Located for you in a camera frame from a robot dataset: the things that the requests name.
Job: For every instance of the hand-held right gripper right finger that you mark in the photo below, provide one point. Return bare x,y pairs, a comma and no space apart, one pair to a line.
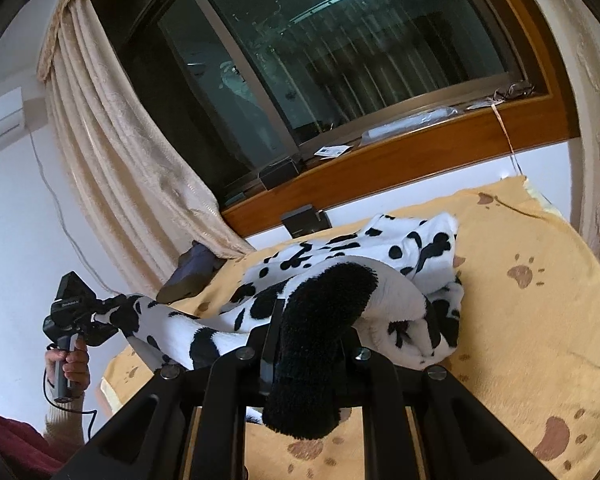
350,375

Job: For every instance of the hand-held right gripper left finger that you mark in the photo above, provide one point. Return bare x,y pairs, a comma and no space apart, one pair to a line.
267,355

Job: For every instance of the white black-spotted fleece garment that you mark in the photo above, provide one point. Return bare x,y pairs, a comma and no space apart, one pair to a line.
310,340

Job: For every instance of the person's left hand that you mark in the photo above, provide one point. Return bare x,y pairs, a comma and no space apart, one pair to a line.
80,365

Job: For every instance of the small black box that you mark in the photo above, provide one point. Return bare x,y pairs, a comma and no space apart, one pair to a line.
302,222

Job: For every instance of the dark red clothing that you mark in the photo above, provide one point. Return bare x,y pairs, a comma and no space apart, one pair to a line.
15,445

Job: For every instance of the cream curtain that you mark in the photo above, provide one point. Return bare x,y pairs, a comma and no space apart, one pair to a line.
595,160
130,160

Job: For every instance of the dark grey box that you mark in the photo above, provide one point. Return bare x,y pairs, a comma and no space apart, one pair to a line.
280,172

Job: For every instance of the beige paw-print blanket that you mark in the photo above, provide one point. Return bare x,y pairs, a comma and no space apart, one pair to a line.
530,335

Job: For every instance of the white air conditioner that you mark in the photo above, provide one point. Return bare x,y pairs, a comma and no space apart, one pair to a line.
0,125

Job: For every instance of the white paper card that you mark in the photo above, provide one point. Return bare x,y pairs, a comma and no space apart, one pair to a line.
332,150

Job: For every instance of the clear plastic bag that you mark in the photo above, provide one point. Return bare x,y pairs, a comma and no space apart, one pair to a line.
405,127

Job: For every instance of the pink ribbon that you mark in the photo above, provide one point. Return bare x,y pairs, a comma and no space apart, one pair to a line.
505,125

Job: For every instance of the dark glass window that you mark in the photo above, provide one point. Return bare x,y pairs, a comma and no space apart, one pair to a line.
355,60

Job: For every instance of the eyeglasses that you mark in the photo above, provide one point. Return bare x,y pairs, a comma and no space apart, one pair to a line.
517,90

